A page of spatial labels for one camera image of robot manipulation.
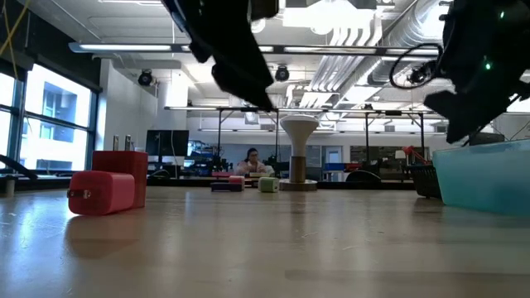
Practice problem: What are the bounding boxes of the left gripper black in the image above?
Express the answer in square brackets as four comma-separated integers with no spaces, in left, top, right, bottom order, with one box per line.
[161,0,277,113]

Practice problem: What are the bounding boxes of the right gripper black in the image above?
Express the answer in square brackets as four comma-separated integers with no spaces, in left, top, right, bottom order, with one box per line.
[423,0,530,145]

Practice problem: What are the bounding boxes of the dark violet rectangular box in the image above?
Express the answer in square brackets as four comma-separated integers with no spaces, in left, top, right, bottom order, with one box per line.
[210,181,244,193]

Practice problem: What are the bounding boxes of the dark red wall adapter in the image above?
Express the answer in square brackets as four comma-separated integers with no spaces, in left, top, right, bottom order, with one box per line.
[91,133,149,209]

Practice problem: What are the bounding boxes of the large office window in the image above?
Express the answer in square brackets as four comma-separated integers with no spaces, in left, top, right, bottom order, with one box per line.
[0,61,99,175]

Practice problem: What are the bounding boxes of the red desk lamp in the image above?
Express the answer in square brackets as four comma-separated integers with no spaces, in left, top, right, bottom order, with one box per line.
[402,144,427,166]

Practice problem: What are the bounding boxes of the white dome brass base lamp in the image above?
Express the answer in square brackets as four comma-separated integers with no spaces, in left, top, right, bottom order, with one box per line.
[279,113,320,192]

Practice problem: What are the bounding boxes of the teal translucent plastic bin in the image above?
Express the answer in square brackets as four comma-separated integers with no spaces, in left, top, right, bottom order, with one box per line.
[431,138,530,217]

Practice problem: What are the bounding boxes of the person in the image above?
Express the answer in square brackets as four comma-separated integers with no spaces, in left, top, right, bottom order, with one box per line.
[234,147,275,177]

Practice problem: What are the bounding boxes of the black mesh basket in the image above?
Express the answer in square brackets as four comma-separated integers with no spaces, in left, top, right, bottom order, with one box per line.
[407,164,443,199]

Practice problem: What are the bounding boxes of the black computer monitor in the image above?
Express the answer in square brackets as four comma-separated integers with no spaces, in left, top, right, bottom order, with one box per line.
[144,129,190,165]

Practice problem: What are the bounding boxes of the long ceiling light bar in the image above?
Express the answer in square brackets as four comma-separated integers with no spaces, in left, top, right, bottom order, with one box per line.
[68,41,442,58]

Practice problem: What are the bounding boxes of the background black gantry frame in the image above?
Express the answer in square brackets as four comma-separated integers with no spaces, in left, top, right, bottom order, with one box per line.
[364,109,426,166]
[216,106,281,166]

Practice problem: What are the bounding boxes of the mint green wall charger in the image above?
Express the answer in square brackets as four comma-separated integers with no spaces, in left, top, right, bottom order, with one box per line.
[258,176,281,194]

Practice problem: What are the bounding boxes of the coral red wall charger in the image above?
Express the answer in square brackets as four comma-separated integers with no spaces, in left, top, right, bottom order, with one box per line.
[66,170,136,217]

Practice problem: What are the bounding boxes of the yellow hanging cable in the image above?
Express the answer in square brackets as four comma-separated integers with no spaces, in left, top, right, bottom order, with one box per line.
[0,0,32,79]

